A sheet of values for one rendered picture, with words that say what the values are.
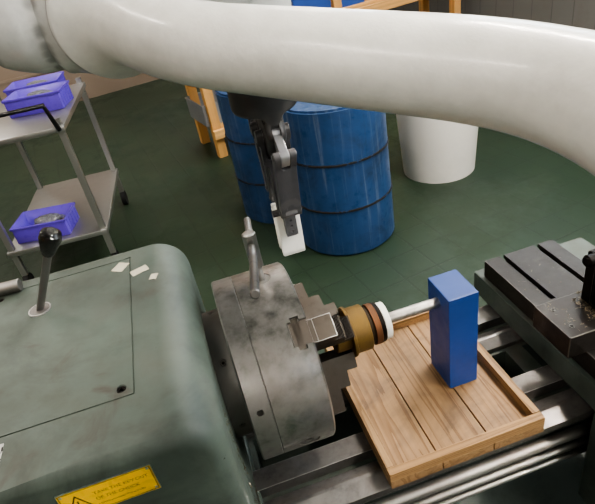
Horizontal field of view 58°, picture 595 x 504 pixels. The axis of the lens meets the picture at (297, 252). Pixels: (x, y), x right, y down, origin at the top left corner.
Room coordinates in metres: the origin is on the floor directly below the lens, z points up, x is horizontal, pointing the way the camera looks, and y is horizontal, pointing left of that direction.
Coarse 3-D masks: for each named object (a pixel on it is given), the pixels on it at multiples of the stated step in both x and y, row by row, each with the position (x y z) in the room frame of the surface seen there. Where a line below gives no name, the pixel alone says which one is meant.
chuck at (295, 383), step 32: (288, 288) 0.68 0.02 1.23; (256, 320) 0.63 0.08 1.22; (288, 320) 0.62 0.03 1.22; (256, 352) 0.59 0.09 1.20; (288, 352) 0.59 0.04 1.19; (288, 384) 0.56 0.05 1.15; (320, 384) 0.56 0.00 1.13; (288, 416) 0.54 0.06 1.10; (320, 416) 0.55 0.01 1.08; (288, 448) 0.55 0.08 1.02
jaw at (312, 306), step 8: (296, 288) 0.83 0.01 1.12; (304, 296) 0.81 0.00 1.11; (312, 296) 0.80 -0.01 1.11; (304, 304) 0.79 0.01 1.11; (312, 304) 0.78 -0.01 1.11; (320, 304) 0.78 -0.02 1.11; (328, 304) 0.78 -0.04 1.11; (304, 312) 0.77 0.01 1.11; (312, 312) 0.76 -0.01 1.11; (320, 312) 0.76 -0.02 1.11; (328, 312) 0.76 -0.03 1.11; (336, 312) 0.75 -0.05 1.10
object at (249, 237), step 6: (246, 234) 0.72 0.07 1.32; (252, 234) 0.72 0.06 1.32; (246, 240) 0.71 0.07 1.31; (252, 240) 0.71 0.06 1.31; (246, 246) 0.71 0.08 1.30; (258, 246) 0.72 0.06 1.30; (246, 252) 0.72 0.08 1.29; (258, 252) 0.71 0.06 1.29; (258, 258) 0.71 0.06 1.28; (258, 264) 0.71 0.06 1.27; (258, 270) 0.71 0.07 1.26
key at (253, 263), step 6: (246, 222) 0.80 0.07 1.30; (246, 228) 0.78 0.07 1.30; (252, 246) 0.70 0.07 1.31; (252, 252) 0.68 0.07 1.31; (252, 258) 0.65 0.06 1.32; (252, 264) 0.61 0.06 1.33; (252, 270) 0.58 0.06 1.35; (252, 276) 0.55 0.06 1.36; (258, 276) 0.56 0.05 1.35; (252, 282) 0.53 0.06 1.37; (258, 282) 0.53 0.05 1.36; (252, 288) 0.50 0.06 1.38; (258, 288) 0.50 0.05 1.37; (252, 294) 0.49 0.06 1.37; (258, 294) 0.49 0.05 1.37
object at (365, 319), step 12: (348, 312) 0.73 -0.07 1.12; (360, 312) 0.72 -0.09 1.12; (372, 312) 0.72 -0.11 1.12; (360, 324) 0.70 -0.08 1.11; (372, 324) 0.70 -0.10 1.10; (384, 324) 0.70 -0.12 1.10; (360, 336) 0.69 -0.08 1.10; (372, 336) 0.69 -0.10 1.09; (384, 336) 0.70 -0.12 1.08; (336, 348) 0.71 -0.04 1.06; (348, 348) 0.69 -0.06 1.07; (360, 348) 0.68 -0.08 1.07; (372, 348) 0.69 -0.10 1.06
